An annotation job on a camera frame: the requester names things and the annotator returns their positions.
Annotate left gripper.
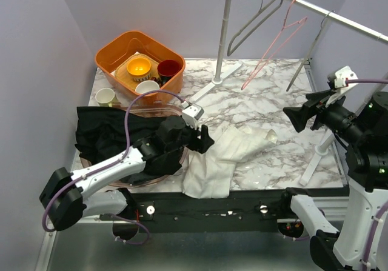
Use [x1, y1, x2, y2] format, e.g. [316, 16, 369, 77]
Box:
[167, 119, 215, 155]

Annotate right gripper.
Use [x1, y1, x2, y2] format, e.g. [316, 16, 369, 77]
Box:
[283, 87, 369, 142]

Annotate white skirt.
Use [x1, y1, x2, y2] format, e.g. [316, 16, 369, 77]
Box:
[182, 122, 278, 199]

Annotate grey hanger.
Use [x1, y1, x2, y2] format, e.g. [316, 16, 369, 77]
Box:
[286, 10, 335, 92]
[227, 0, 284, 57]

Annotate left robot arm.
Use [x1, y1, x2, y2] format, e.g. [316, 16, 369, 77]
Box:
[39, 115, 214, 232]

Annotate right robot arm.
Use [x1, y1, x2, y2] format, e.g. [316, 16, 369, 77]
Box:
[279, 91, 387, 270]

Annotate clear pink plastic basket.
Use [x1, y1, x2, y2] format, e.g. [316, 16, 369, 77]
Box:
[79, 104, 190, 189]

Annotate white bowl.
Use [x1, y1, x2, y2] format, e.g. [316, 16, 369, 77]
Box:
[135, 80, 160, 95]

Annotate dark red cup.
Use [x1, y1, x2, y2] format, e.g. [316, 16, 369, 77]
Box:
[157, 59, 181, 85]

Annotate black mounting bar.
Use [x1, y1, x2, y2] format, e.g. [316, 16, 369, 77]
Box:
[99, 187, 349, 234]

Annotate yellow bowl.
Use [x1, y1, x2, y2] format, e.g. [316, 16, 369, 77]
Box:
[127, 57, 152, 82]

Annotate black garment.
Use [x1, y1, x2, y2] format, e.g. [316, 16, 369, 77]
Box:
[75, 106, 187, 187]

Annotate woven bamboo mat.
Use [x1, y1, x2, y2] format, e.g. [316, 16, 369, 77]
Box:
[115, 55, 150, 90]

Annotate white mug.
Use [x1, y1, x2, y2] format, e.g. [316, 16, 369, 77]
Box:
[95, 88, 119, 107]

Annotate orange plastic bin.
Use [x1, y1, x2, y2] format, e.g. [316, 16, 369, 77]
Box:
[95, 30, 186, 107]

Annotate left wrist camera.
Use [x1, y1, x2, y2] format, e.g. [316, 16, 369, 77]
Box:
[181, 101, 204, 129]

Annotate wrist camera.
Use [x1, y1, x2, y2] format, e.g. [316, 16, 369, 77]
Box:
[326, 65, 358, 107]
[181, 101, 204, 129]

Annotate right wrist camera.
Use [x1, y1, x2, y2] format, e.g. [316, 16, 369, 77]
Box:
[326, 65, 358, 107]

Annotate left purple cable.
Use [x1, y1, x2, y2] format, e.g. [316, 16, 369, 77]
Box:
[41, 90, 190, 245]

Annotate pink wire hanger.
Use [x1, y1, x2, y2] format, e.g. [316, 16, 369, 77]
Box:
[241, 0, 307, 90]

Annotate silver clothes rack rail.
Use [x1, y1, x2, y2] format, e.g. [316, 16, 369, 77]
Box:
[286, 0, 387, 45]

